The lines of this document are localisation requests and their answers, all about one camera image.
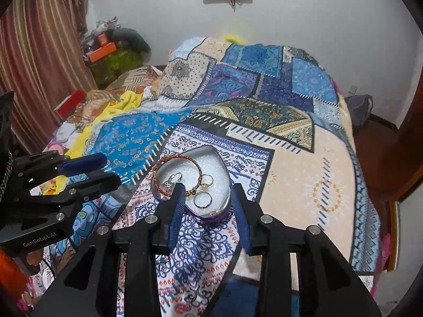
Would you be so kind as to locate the green bag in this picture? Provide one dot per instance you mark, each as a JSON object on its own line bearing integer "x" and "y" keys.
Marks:
{"x": 115, "y": 66}

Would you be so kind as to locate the yellow garment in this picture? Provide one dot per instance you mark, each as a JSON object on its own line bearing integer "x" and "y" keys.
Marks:
{"x": 127, "y": 100}

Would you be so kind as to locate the red box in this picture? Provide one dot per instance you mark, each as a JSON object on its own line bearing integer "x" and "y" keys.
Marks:
{"x": 71, "y": 102}

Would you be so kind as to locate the pile of clutter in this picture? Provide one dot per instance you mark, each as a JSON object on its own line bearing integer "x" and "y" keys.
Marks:
{"x": 99, "y": 31}

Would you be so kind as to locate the striped orange cloth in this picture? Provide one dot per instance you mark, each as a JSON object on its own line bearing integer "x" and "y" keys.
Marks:
{"x": 138, "y": 79}

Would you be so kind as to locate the orange box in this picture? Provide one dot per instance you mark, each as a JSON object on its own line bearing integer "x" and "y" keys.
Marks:
{"x": 102, "y": 52}

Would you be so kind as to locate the striped brown curtain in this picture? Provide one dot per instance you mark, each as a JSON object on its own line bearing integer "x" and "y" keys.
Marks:
{"x": 36, "y": 56}

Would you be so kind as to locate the dark backpack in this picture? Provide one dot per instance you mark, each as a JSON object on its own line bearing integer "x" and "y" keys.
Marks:
{"x": 360, "y": 109}

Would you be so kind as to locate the white wall outlet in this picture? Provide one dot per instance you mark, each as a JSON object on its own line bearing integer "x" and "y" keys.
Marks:
{"x": 353, "y": 89}

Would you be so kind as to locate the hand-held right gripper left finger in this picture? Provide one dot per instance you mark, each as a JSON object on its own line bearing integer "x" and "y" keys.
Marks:
{"x": 175, "y": 218}

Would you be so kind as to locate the patchwork printed blanket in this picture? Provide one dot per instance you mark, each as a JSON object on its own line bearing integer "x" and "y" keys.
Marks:
{"x": 297, "y": 158}

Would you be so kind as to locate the purple heart-shaped tin box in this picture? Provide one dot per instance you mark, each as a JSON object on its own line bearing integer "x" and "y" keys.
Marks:
{"x": 211, "y": 171}

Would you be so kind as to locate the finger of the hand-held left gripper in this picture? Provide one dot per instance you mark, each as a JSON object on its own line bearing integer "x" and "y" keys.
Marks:
{"x": 86, "y": 164}
{"x": 95, "y": 185}

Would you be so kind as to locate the yellow pillow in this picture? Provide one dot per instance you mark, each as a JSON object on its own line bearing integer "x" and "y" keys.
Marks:
{"x": 233, "y": 38}

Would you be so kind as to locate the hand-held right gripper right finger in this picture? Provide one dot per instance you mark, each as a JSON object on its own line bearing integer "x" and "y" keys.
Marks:
{"x": 243, "y": 224}

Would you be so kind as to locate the cartoon printed sheet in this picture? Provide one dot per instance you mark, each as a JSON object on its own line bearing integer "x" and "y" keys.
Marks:
{"x": 89, "y": 214}

